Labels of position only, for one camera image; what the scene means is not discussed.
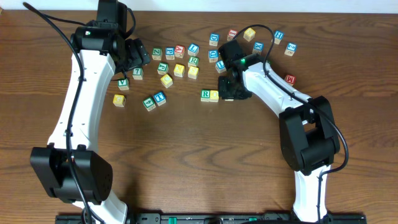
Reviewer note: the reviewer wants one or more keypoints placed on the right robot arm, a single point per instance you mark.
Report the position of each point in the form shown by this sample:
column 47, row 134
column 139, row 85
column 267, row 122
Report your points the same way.
column 308, row 138

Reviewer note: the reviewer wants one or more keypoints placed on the blue L block upper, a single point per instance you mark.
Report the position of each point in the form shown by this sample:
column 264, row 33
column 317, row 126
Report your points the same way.
column 193, row 50

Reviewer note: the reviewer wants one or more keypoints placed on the blue H block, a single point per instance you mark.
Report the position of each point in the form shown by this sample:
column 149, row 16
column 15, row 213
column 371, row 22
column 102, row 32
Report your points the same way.
column 278, row 35

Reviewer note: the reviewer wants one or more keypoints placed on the blue d block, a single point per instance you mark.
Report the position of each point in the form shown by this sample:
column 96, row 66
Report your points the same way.
column 213, row 56
column 214, row 39

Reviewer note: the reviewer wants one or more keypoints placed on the yellow C block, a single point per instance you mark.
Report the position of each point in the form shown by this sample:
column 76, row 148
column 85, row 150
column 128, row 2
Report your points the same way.
column 167, row 80

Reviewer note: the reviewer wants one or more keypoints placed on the blue 2 block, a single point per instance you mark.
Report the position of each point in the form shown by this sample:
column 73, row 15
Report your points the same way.
column 290, row 49

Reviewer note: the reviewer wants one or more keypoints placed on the blue L block lower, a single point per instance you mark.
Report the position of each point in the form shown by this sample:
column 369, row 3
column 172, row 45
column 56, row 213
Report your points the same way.
column 220, row 67

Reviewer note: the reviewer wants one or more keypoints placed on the blue T block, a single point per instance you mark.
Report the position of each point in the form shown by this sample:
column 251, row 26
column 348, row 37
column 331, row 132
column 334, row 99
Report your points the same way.
column 160, row 98

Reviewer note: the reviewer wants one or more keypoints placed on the red A block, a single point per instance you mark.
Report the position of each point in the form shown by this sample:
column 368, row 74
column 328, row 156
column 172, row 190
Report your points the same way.
column 179, row 51

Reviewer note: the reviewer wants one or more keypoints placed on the green 4 block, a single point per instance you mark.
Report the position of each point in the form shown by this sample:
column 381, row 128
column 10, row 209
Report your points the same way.
column 149, row 104

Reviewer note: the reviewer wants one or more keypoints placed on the green V block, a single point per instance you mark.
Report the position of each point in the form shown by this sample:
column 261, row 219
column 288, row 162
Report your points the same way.
column 123, row 84

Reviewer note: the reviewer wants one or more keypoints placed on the red I block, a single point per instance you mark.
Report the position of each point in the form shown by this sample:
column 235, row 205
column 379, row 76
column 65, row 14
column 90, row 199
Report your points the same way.
column 231, row 34

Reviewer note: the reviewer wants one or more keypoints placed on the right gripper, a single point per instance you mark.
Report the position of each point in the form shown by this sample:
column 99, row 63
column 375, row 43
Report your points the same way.
column 223, row 93

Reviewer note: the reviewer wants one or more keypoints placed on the blue l block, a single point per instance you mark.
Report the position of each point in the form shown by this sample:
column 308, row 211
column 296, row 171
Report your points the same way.
column 220, row 67
column 193, row 50

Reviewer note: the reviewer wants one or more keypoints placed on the blue D block upper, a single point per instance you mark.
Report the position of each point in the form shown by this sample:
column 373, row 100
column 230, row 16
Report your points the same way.
column 214, row 39

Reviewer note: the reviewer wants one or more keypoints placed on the green J block left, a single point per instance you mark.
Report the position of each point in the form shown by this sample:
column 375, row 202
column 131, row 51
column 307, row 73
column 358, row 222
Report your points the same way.
column 162, row 68

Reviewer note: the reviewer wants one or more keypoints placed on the yellow block top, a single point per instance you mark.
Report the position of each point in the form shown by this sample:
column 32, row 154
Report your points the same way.
column 249, row 34

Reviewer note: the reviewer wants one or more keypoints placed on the green r block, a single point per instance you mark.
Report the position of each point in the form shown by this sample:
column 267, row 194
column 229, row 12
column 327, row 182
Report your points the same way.
column 193, row 61
column 205, row 95

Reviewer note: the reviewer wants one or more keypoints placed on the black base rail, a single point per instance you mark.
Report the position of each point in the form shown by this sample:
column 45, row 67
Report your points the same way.
column 271, row 217

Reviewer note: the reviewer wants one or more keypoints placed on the green Z block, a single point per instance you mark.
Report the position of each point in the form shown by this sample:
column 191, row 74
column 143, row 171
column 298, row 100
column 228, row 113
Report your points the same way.
column 157, row 53

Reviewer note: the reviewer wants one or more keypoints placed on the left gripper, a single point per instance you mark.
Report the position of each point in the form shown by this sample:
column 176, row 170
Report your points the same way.
column 137, row 55

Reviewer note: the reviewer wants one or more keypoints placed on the green 7 block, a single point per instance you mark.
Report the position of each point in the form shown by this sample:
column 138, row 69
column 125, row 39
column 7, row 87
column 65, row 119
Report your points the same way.
column 137, row 73

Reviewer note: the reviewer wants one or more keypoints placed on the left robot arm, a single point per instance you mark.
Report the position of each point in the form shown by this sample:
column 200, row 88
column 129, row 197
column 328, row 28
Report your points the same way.
column 69, row 167

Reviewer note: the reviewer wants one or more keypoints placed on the blue D block lower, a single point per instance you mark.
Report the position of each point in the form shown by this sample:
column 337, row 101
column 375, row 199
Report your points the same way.
column 213, row 56

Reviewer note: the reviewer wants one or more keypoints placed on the blue X block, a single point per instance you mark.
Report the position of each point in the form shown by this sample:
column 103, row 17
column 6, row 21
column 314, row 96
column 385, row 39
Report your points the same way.
column 257, row 48

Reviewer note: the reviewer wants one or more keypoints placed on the blue P block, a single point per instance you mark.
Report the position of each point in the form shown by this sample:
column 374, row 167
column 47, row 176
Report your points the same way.
column 170, row 53

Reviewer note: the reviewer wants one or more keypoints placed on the yellow K block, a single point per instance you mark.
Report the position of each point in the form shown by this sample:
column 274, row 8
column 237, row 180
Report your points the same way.
column 179, row 70

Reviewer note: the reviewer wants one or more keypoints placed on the red M block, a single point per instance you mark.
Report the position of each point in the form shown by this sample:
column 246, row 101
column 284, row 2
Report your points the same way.
column 290, row 79

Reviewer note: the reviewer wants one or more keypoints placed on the yellow G block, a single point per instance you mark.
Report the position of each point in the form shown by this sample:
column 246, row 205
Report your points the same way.
column 119, row 100

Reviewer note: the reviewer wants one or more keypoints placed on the yellow S block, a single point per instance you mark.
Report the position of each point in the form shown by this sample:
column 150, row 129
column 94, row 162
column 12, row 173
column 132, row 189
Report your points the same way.
column 193, row 72

